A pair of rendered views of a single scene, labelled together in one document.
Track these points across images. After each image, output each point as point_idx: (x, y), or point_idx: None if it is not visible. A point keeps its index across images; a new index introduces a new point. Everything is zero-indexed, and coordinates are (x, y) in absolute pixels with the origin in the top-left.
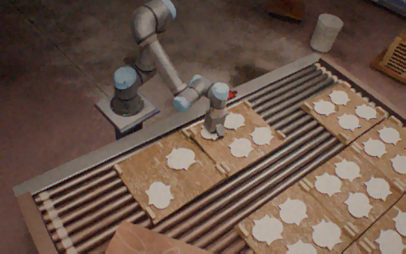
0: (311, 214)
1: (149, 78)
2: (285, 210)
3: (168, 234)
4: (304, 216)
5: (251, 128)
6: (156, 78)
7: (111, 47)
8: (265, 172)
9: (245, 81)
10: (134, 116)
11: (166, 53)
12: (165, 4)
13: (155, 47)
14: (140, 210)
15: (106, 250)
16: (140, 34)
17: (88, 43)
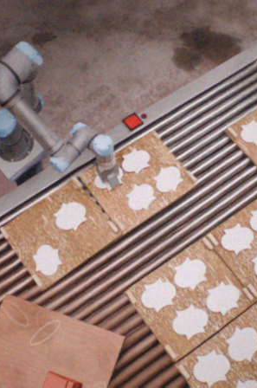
0: (210, 275)
1: None
2: (182, 273)
3: (56, 300)
4: (201, 279)
5: (157, 169)
6: (74, 62)
7: (15, 22)
8: (168, 226)
9: (194, 54)
10: (23, 160)
11: (87, 21)
12: (25, 54)
13: (19, 109)
14: (28, 276)
15: None
16: None
17: None
